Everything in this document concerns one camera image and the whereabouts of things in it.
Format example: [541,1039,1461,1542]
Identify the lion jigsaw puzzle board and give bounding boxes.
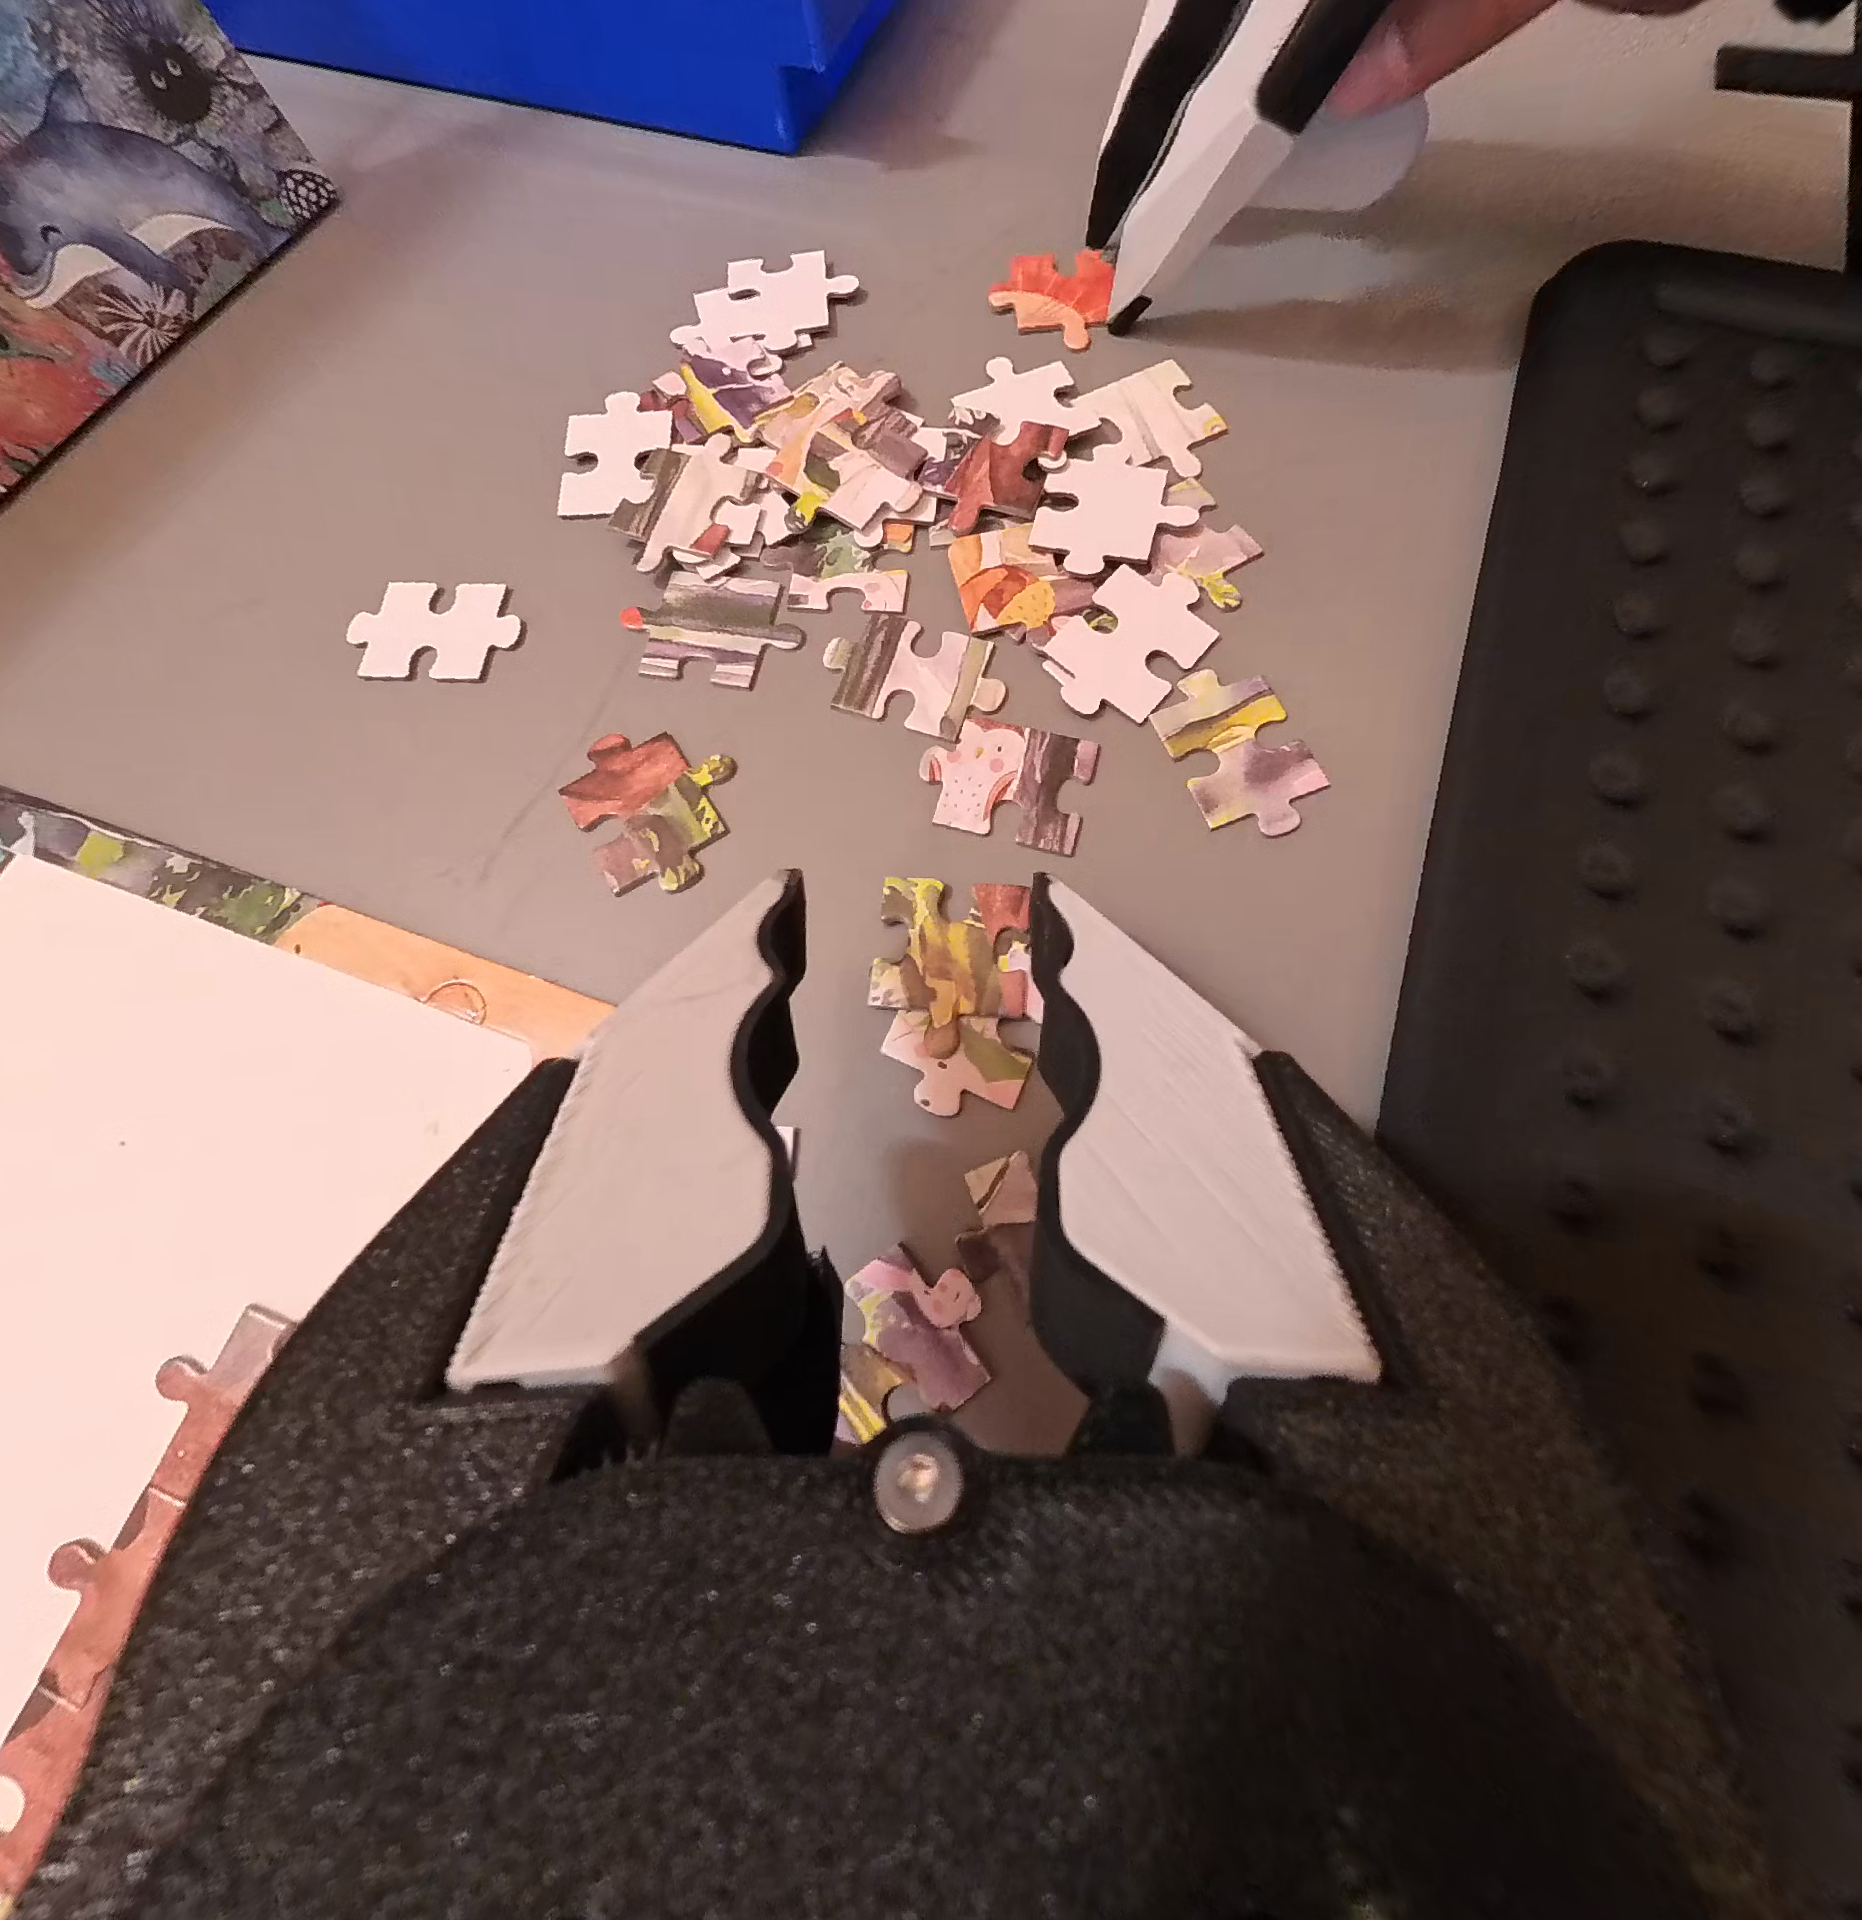
[0,772,619,1906]

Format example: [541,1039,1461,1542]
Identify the grey desk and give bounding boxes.
[0,44,1848,1448]

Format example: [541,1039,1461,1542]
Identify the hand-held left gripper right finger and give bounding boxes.
[1029,872,1383,1403]

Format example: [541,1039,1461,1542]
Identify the person's right hand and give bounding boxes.
[1326,0,1564,122]

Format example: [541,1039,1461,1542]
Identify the illustrated puzzle box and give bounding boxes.
[0,0,340,527]

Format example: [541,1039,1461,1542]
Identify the yellow green dotted puzzle piece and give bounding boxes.
[869,876,1042,1121]

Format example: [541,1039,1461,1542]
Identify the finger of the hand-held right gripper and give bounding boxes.
[1088,0,1248,248]
[1111,0,1315,334]

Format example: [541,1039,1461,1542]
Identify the assembled brown trunk puzzle pieces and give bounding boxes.
[0,1305,301,1899]

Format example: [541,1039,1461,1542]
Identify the blue plastic bin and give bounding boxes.
[203,0,949,153]

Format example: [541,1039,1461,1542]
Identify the black studded rubber mat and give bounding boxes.
[1378,239,1862,1920]

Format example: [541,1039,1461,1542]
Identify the pile of puzzle pieces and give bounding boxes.
[346,252,1330,1442]

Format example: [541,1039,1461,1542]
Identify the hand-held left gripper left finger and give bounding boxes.
[444,867,847,1457]

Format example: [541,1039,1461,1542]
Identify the whiskered orange puzzle piece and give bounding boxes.
[988,246,1125,350]

